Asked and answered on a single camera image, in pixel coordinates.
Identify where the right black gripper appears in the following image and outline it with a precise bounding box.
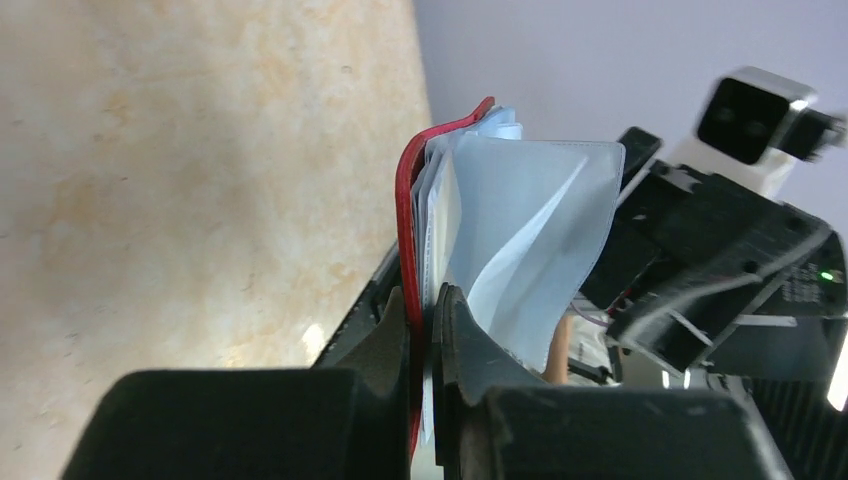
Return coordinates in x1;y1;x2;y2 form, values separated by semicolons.
580;127;847;378

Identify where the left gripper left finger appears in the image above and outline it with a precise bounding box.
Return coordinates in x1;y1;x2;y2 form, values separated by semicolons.
63;289;410;479

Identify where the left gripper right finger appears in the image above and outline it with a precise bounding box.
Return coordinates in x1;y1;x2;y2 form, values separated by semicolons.
432;284;790;479

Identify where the red leather card holder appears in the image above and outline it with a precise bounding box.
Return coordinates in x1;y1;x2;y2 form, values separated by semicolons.
394;97;626;447

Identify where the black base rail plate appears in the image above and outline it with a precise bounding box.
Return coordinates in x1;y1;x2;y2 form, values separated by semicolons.
313;243;401;368

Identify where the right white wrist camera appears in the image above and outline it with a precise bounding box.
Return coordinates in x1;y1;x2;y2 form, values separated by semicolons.
667;66;847;198

